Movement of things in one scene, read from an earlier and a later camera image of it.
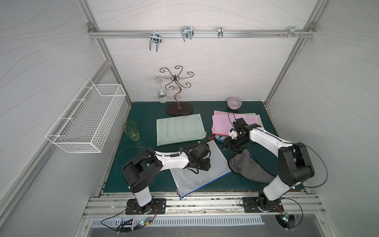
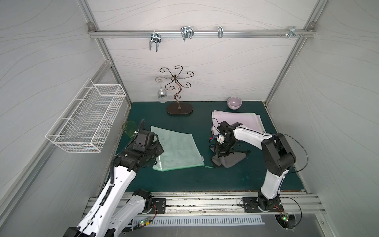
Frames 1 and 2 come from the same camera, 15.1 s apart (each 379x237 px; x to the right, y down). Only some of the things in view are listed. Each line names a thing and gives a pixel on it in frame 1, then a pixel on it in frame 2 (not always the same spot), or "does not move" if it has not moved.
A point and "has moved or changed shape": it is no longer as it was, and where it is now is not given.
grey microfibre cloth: x=244 y=164 → x=228 y=160
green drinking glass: x=130 y=128 does not move
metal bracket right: x=292 y=31 does not move
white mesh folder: x=187 y=180 → x=248 y=120
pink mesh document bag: x=222 y=121 does not move
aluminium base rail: x=113 y=205 does not move
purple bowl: x=234 y=103 does not move
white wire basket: x=85 y=125 does not move
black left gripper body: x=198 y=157 → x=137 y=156
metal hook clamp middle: x=187 y=32 does not move
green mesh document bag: x=179 y=129 has moved or changed shape
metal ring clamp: x=220 y=32 does not move
